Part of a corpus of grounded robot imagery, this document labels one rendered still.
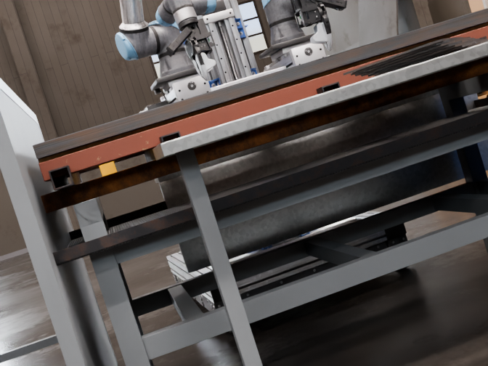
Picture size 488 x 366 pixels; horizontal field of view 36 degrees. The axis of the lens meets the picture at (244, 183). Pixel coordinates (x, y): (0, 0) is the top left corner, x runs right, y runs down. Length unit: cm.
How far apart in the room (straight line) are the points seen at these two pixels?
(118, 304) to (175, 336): 17
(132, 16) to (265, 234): 99
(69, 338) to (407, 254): 94
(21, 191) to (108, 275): 35
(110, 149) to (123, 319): 44
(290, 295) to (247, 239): 77
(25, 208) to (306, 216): 134
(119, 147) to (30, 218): 32
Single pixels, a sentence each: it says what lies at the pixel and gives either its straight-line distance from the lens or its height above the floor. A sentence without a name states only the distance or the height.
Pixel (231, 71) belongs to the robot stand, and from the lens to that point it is 323.
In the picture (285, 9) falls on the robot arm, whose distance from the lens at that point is 320.
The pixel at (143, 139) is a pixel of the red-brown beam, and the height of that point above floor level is 78.
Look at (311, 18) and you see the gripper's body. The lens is 244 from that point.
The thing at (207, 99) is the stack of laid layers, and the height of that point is 83.
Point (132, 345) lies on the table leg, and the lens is 200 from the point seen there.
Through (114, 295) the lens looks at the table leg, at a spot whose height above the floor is 42.
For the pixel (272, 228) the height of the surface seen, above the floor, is 36.
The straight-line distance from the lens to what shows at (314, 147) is 285.
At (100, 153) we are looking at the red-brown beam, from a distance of 195.
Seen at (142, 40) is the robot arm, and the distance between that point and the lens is 301.
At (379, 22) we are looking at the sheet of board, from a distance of 951.
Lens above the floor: 70
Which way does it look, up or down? 3 degrees down
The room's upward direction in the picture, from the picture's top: 18 degrees counter-clockwise
